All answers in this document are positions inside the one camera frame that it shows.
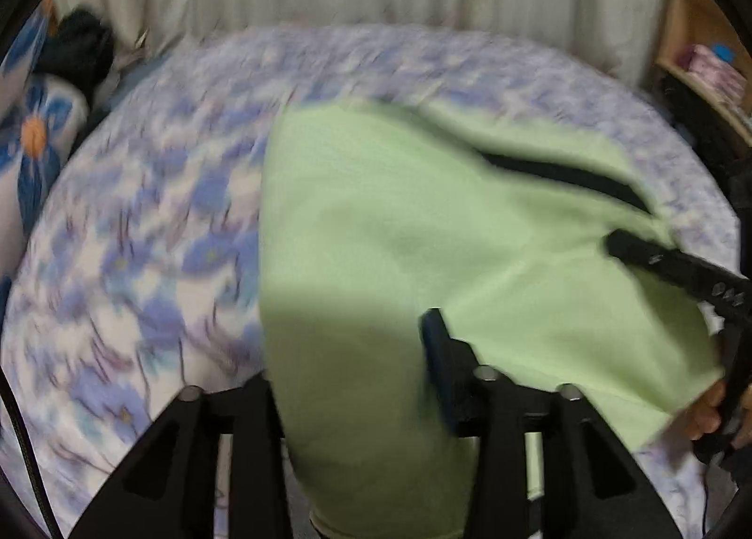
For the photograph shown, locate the person's right hand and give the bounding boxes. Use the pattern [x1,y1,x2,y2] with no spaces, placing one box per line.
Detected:
[684,380,725,441]

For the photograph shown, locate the wooden shelf unit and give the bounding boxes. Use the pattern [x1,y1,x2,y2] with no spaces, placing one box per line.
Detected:
[655,0,751,155]

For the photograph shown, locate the green and black hoodie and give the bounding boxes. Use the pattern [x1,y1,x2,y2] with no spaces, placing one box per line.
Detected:
[260,101,721,538]

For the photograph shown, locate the blue flower rolled blanket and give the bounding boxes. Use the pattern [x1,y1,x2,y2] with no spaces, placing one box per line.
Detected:
[0,0,89,282]

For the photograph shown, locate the black garment by blanket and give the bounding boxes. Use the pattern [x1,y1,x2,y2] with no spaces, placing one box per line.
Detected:
[33,7,115,106]

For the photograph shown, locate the purple floral bed sheet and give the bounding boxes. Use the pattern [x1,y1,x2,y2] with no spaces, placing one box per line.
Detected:
[1,27,738,538]

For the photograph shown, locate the pink boxes on shelf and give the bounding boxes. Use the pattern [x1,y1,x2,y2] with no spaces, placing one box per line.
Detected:
[683,44,747,106]

